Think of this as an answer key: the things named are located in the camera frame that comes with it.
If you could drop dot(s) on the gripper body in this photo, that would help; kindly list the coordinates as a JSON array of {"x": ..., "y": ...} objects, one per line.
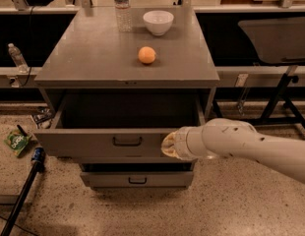
[{"x": 181, "y": 143}]

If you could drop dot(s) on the grey top drawer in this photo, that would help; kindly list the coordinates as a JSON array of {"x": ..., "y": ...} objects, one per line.
[{"x": 92, "y": 128}]

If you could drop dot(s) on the grey drawer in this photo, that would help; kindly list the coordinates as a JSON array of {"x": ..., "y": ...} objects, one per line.
[
  {"x": 137, "y": 179},
  {"x": 92, "y": 128}
]

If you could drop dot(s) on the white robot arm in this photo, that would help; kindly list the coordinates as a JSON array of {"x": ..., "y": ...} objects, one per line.
[{"x": 222, "y": 137}]

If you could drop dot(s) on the grey metal drawer cabinet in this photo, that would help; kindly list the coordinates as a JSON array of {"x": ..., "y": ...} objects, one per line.
[{"x": 95, "y": 57}]

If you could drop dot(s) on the grey lower drawer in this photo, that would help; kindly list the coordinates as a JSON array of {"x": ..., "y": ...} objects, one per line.
[{"x": 137, "y": 179}]

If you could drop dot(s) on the orange fruit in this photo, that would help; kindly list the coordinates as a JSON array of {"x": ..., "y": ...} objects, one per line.
[{"x": 146, "y": 55}]

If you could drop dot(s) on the white ceramic bowl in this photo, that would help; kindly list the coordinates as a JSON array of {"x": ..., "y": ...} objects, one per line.
[{"x": 158, "y": 22}]

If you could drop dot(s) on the black stand leg left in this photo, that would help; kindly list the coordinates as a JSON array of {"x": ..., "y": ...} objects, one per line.
[{"x": 37, "y": 165}]

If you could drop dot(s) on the clear plastic water bottle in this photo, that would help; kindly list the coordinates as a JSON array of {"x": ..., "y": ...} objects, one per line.
[{"x": 123, "y": 15}]

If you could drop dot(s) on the green snack bag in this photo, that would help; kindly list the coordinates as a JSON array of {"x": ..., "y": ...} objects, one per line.
[{"x": 17, "y": 142}]

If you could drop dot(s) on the small water bottle on ledge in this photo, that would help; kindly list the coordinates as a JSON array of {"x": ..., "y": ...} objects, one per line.
[{"x": 18, "y": 58}]

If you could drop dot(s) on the grey chair with black frame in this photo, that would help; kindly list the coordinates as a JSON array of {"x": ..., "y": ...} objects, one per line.
[{"x": 258, "y": 60}]

